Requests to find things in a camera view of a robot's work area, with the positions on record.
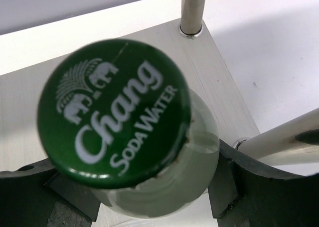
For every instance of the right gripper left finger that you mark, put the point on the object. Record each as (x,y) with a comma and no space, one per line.
(37,195)

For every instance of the white two-tier shelf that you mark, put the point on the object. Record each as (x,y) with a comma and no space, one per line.
(28,58)

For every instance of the green cap soda bottle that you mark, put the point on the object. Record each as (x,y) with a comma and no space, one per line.
(118,117)

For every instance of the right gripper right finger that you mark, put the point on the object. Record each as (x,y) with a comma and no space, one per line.
(247,193)

